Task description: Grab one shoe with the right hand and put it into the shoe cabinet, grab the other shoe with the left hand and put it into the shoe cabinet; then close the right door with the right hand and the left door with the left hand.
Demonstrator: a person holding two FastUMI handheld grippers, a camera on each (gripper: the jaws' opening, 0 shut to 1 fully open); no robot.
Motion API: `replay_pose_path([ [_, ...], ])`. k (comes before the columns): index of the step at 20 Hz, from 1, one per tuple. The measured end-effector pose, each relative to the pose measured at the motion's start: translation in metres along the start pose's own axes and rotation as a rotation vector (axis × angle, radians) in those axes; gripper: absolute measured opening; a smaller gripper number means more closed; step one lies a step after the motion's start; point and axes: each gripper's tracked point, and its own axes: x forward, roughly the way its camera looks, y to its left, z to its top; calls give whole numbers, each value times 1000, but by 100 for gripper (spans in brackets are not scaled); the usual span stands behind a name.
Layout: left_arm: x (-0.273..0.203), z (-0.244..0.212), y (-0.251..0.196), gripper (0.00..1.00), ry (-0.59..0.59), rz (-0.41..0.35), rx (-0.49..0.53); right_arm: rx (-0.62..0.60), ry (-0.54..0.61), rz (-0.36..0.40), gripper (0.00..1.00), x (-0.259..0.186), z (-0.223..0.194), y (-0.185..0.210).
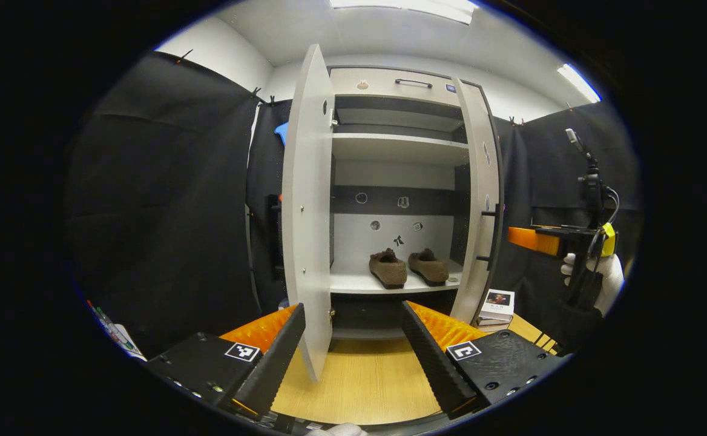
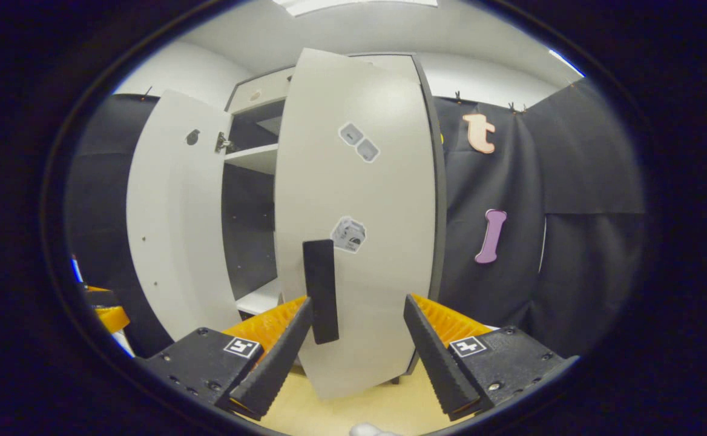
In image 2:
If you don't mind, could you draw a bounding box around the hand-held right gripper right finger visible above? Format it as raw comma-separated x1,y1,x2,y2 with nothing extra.
403,294,579,423

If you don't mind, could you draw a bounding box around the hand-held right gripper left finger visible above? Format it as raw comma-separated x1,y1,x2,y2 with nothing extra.
136,296,317,421

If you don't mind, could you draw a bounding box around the white cabinet door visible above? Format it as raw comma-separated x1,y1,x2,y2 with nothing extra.
274,48,438,400
125,90,242,343

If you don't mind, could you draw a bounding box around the white shoe cabinet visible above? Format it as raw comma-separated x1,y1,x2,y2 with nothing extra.
125,48,448,400

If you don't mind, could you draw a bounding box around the white cabinet drawer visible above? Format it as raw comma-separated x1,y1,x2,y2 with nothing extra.
226,67,297,113

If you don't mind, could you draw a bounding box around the black backdrop cloth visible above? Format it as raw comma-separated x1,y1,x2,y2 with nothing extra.
66,79,648,358

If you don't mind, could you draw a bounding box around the rectangular ceiling light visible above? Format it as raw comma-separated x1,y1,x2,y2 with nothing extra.
272,0,439,17
548,48,585,78

